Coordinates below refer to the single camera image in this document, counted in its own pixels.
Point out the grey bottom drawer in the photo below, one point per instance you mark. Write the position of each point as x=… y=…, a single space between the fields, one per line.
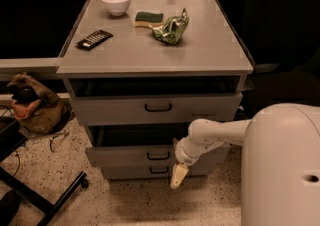
x=155 y=171

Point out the white bowl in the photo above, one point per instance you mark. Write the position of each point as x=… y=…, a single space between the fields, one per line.
x=116 y=7

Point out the black stand base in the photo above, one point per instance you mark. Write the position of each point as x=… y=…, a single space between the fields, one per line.
x=11 y=139

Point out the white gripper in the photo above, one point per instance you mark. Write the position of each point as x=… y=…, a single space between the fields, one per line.
x=183 y=156

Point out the grey drawer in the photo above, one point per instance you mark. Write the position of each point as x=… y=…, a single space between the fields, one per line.
x=155 y=171
x=92 y=111
x=134 y=145

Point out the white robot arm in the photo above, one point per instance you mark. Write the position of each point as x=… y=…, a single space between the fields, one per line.
x=280 y=166

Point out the grey drawer cabinet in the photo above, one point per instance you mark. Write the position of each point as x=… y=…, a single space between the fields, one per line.
x=207 y=60

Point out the crumpled green chip bag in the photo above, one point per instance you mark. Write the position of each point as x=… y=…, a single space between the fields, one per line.
x=173 y=29

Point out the black office chair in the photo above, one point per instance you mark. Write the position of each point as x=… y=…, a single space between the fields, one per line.
x=283 y=38

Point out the grey top drawer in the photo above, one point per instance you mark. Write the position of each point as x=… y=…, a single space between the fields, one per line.
x=92 y=111

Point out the brown backpack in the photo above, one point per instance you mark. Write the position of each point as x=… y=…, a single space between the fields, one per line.
x=36 y=107

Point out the green yellow sponge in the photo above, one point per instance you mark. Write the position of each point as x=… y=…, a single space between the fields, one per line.
x=148 y=20

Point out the black remote control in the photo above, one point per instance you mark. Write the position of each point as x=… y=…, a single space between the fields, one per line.
x=93 y=40

